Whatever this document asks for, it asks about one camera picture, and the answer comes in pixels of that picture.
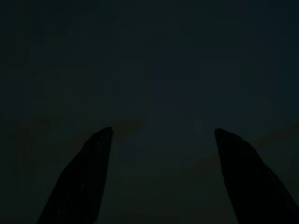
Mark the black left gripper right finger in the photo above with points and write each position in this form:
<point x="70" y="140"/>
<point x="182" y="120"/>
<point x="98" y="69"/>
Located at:
<point x="252" y="186"/>

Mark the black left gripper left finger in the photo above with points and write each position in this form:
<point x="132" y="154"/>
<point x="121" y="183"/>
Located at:
<point x="86" y="177"/>

